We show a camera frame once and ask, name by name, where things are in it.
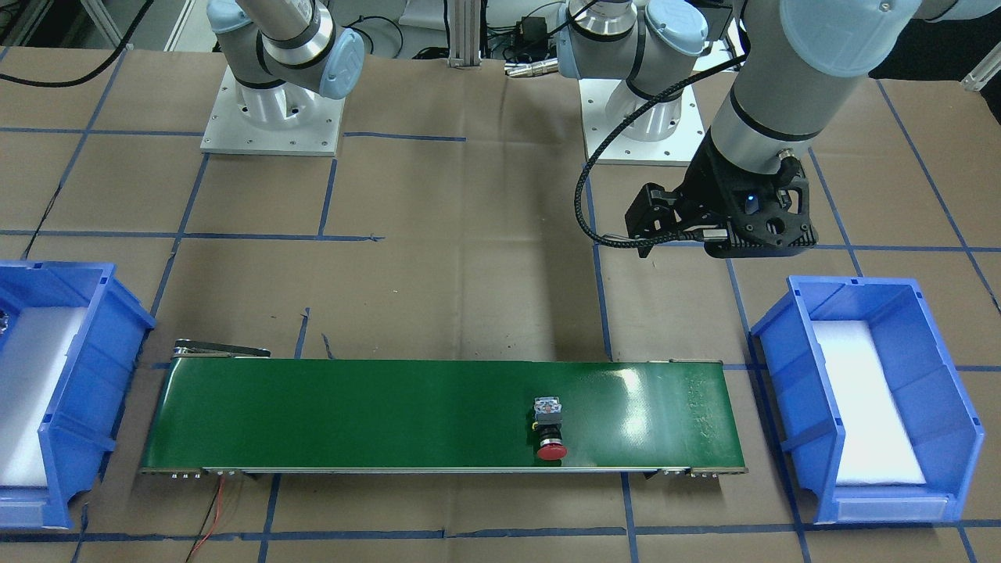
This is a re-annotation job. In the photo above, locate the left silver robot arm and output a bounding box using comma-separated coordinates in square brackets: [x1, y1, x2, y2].
[557, 1, 999, 174]

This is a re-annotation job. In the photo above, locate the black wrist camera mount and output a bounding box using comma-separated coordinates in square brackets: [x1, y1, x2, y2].
[694, 144, 816, 259]

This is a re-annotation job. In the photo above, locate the blue plastic bin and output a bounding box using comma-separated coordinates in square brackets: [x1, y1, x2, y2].
[1, 260, 155, 529]
[752, 277, 985, 525]

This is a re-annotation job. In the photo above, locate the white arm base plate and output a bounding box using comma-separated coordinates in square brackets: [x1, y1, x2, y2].
[200, 68, 344, 157]
[579, 79, 705, 167]

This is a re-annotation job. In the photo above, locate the white foam pad bin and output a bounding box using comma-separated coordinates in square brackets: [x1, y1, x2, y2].
[1, 307, 87, 487]
[812, 321, 926, 487]

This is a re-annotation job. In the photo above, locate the green conveyor belt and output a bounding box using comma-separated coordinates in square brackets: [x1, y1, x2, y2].
[140, 355, 747, 476]

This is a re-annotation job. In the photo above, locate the red push button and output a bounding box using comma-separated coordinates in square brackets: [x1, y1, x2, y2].
[530, 396, 568, 462]

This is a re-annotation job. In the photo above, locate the red black wire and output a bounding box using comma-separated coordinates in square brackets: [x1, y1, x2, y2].
[186, 475, 229, 563]

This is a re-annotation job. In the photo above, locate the black braided cable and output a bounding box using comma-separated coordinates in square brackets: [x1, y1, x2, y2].
[574, 51, 748, 251]

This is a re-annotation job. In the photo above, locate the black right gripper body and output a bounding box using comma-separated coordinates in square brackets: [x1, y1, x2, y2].
[625, 144, 733, 253]

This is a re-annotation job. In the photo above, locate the aluminium frame post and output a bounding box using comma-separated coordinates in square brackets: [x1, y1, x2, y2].
[446, 0, 486, 68]

